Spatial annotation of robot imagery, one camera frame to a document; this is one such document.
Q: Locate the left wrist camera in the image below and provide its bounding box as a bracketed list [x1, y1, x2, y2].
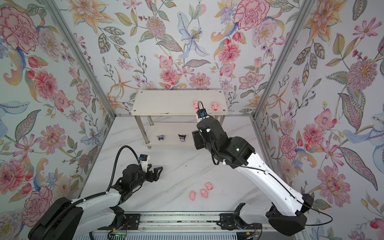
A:
[138, 154, 150, 173]

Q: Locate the white two-tier shelf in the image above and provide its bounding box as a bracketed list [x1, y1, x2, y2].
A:
[132, 90, 229, 149]

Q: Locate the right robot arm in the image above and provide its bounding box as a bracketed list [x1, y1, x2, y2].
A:
[192, 110, 314, 236]

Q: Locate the purple black kuromi toy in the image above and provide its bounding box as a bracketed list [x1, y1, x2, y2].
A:
[178, 134, 187, 143]

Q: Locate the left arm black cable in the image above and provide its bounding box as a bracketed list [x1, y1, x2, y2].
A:
[38, 145, 142, 240]

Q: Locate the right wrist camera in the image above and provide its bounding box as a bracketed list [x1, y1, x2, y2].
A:
[196, 109, 208, 121]

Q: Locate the small purple kuromi toy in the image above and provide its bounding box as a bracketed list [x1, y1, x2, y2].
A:
[157, 135, 165, 141]

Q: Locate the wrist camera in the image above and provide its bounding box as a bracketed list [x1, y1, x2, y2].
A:
[138, 154, 150, 173]
[196, 109, 208, 121]

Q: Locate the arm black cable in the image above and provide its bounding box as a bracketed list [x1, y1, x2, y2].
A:
[38, 145, 142, 240]
[196, 101, 334, 227]

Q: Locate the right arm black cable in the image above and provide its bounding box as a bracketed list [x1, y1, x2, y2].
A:
[196, 101, 334, 227]

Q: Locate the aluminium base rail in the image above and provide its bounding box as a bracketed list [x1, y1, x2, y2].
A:
[77, 210, 307, 233]

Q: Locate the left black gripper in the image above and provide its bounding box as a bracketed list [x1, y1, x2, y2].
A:
[130, 165, 164, 191]

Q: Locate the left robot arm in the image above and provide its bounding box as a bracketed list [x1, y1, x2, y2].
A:
[28, 164, 163, 240]

